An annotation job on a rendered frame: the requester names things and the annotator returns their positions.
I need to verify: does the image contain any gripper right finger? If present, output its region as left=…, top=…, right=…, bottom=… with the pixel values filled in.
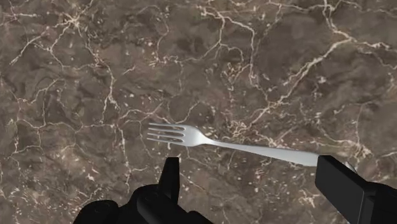
left=315, top=155, right=397, bottom=224

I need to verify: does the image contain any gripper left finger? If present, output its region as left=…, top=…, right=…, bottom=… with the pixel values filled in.
left=73, top=157, right=214, bottom=224

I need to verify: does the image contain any silver metal fork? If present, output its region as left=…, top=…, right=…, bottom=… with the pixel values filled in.
left=146, top=122, right=358, bottom=173

